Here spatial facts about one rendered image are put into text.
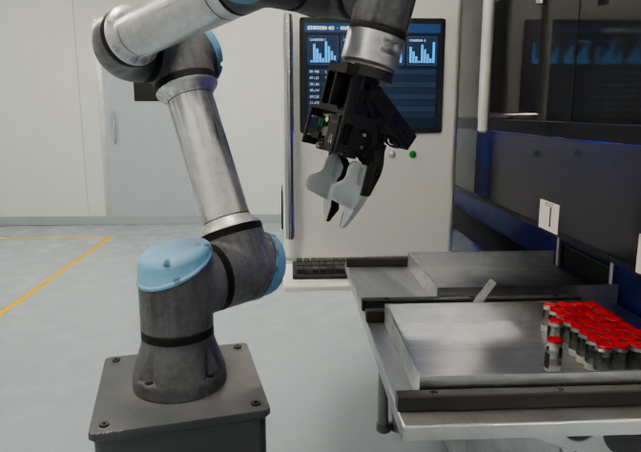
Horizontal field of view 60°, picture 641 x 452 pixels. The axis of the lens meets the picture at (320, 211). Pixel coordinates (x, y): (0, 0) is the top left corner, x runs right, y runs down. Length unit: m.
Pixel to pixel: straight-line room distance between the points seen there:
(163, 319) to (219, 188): 0.25
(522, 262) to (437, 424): 0.74
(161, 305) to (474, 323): 0.51
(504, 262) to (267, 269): 0.60
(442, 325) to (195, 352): 0.40
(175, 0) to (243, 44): 5.37
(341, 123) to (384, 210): 0.94
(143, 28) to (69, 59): 5.68
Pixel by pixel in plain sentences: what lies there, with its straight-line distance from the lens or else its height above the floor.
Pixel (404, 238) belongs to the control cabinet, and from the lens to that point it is 1.65.
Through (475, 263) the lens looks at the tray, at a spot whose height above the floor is 0.89.
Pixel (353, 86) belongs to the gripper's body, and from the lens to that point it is 0.72.
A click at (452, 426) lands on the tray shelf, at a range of 0.70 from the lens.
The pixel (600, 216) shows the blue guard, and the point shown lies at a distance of 1.06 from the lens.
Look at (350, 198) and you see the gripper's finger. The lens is 0.74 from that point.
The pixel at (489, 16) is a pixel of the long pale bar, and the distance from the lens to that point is 1.43.
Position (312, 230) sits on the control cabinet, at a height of 0.89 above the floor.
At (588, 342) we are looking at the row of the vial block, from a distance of 0.86.
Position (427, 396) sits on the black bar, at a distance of 0.71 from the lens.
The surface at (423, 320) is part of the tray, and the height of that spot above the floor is 0.88.
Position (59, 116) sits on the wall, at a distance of 6.60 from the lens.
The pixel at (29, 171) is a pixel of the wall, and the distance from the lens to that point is 6.77.
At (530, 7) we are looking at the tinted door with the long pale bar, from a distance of 1.40.
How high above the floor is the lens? 1.23
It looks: 10 degrees down
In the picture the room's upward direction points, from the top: straight up
